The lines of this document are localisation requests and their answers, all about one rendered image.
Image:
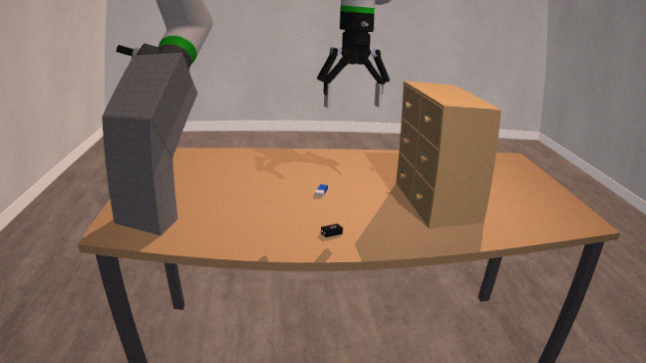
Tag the brown drawer front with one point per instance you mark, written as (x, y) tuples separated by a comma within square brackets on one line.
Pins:
[(422, 197), (431, 120), (405, 177), (409, 141), (412, 102), (427, 159)]

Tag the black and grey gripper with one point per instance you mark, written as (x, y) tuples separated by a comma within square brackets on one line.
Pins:
[(353, 54)]

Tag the small tan wooden chest of drawers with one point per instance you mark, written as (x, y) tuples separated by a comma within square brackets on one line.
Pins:
[(468, 143)]

